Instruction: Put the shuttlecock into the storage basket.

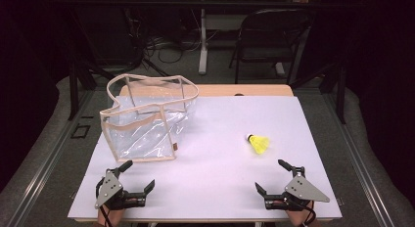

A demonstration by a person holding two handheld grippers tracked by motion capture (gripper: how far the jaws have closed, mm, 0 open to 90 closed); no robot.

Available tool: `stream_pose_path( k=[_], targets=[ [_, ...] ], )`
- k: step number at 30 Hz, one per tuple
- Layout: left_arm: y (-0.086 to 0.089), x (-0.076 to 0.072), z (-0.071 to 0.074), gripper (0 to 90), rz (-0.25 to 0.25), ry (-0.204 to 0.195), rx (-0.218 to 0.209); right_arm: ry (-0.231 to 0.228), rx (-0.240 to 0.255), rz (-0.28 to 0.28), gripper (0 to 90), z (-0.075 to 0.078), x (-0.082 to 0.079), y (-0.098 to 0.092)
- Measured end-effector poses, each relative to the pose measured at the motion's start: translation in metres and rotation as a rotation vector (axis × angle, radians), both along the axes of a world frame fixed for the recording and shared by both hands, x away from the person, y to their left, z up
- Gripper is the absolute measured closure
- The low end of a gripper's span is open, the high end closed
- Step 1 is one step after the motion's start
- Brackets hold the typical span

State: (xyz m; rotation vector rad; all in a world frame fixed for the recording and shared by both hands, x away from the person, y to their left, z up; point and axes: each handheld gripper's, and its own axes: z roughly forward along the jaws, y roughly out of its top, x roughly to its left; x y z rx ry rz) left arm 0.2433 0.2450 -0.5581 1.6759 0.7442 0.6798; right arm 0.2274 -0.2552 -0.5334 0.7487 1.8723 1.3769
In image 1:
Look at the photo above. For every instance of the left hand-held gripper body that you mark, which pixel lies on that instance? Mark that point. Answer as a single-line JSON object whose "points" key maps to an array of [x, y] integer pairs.
{"points": [[109, 188]]}

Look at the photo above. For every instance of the person's left hand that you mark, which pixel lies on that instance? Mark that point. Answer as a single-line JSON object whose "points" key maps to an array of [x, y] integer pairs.
{"points": [[112, 217]]}

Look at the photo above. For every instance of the wooden table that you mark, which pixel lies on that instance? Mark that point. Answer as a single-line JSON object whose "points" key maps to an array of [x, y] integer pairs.
{"points": [[228, 90]]}

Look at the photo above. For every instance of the black floor outlet frame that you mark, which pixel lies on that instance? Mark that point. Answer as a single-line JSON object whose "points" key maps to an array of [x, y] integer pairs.
{"points": [[80, 131]]}

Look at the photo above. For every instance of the yellow badminton shuttlecock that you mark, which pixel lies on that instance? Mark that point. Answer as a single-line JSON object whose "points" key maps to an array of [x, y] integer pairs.
{"points": [[258, 144]]}

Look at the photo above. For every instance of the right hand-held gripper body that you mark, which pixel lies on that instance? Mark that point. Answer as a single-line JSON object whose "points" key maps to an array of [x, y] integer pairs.
{"points": [[303, 189]]}

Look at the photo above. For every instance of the clear plastic bag beige trim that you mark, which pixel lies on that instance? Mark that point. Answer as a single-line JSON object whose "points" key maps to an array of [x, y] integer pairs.
{"points": [[143, 132]]}

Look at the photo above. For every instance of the white board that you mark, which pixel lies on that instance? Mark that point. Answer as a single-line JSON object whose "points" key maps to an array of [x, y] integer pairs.
{"points": [[212, 155]]}

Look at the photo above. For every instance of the person's right hand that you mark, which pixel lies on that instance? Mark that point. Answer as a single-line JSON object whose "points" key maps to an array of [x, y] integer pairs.
{"points": [[298, 217]]}

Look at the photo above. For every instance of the black metal stand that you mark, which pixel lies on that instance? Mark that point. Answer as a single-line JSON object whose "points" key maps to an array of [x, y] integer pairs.
{"points": [[341, 93], [73, 90]]}

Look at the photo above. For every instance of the black folding chair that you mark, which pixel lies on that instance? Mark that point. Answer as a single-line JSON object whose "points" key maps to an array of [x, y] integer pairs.
{"points": [[270, 34]]}

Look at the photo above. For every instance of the metal floor rail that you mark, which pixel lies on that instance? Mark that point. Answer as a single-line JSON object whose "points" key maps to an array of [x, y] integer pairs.
{"points": [[45, 161], [362, 168]]}

